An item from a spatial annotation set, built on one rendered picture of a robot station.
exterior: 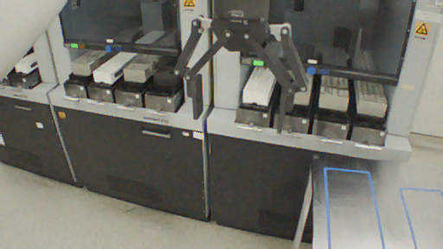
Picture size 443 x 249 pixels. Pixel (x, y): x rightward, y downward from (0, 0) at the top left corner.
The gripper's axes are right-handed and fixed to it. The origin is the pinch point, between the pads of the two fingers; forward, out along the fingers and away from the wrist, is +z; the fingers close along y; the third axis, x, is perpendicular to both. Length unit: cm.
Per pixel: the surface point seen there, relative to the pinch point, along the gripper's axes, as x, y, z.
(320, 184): 30, 18, 38
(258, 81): 80, -11, 34
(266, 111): 67, -5, 39
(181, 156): 66, -42, 69
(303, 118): 66, 10, 40
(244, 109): 66, -13, 40
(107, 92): 66, -76, 41
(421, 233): 17, 47, 38
